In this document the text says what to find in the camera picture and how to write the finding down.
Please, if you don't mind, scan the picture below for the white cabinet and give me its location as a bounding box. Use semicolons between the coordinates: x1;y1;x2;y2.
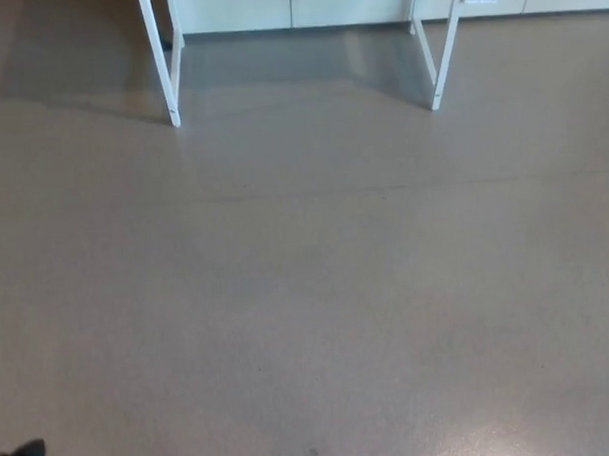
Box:
165;0;609;35

